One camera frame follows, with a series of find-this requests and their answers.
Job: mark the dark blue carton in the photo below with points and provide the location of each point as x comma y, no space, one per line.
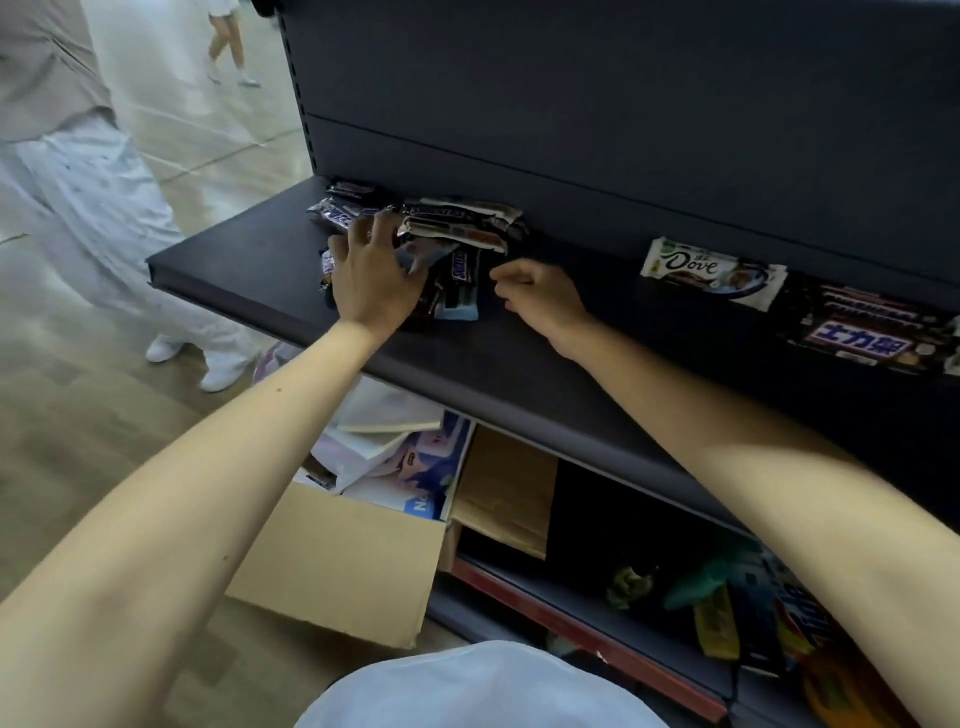
757,626

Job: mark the blue printed package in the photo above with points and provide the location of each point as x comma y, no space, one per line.
427,472

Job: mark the Dove bar blue white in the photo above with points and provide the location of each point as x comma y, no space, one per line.
705,270

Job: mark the person's right hand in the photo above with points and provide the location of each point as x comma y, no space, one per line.
547,300

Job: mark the person's left forearm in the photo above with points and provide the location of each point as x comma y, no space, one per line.
150,540

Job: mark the cardboard box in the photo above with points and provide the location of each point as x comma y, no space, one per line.
337,562

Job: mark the pile of mixed chocolate bars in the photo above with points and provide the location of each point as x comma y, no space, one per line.
457,225

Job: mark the person's right forearm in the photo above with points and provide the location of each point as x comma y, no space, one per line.
787,465

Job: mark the dark grey metal shelf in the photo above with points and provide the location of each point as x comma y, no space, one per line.
675,112

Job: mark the teal plastic bottle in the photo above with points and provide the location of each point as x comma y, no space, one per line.
705,577

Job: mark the purple plastic basin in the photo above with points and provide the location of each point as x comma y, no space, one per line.
274,364

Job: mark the yellow plastic bottle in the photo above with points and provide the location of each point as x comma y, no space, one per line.
716,622

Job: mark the orange blue detergent bag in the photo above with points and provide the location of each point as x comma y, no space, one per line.
806,611

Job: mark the person's left hand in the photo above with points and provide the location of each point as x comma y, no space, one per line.
371,281

